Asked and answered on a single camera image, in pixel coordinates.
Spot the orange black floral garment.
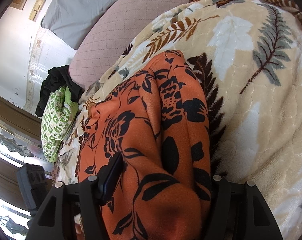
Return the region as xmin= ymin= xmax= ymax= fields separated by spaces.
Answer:
xmin=75 ymin=50 xmax=211 ymax=239

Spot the brown wooden furniture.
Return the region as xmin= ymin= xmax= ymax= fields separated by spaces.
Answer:
xmin=0 ymin=96 xmax=53 ymax=211

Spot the beige leaf-pattern fleece blanket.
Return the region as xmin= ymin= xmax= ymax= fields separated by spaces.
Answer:
xmin=55 ymin=0 xmax=302 ymax=239

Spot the grey pillow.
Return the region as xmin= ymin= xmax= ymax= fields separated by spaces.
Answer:
xmin=40 ymin=0 xmax=118 ymax=50

